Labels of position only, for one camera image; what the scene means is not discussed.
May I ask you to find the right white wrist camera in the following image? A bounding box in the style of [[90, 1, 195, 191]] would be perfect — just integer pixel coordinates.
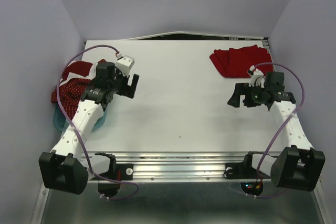
[[247, 65, 265, 88]]

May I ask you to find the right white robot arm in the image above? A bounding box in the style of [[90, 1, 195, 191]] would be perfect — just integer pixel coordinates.
[[223, 66, 326, 195]]

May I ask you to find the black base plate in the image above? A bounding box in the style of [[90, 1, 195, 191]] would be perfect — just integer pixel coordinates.
[[91, 163, 134, 199], [223, 162, 272, 199]]

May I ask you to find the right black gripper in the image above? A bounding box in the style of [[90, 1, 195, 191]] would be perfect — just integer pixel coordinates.
[[226, 82, 268, 107]]

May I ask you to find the purple cable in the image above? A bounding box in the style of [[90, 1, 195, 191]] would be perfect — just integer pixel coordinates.
[[245, 62, 306, 199], [56, 45, 140, 201]]

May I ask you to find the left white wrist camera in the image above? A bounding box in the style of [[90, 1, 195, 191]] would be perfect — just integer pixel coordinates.
[[115, 54, 135, 77]]

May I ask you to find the aluminium rail frame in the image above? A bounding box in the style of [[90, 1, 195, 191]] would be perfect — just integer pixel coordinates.
[[31, 35, 329, 224]]

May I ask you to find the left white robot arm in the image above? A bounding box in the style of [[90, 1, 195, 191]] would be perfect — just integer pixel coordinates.
[[38, 56, 139, 195]]

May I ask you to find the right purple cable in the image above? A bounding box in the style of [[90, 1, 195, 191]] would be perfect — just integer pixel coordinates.
[[245, 62, 306, 199]]

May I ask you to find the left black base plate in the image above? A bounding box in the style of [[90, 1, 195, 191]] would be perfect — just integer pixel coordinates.
[[91, 163, 134, 199]]

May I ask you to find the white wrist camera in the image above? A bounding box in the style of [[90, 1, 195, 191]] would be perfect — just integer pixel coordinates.
[[247, 65, 265, 88], [115, 54, 135, 77]]

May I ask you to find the folded plain red skirt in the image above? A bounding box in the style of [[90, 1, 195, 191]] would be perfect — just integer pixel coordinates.
[[209, 45, 272, 78]]

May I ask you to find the teal plastic basket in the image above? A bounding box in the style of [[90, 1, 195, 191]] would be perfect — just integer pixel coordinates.
[[53, 105, 107, 132]]

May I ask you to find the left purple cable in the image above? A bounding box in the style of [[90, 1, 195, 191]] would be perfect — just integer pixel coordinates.
[[56, 45, 140, 201]]

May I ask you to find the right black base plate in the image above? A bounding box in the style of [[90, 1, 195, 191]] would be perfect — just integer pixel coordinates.
[[223, 162, 272, 199]]

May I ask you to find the red polka dot skirt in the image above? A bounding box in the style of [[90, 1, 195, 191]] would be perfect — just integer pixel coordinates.
[[59, 61, 98, 120]]

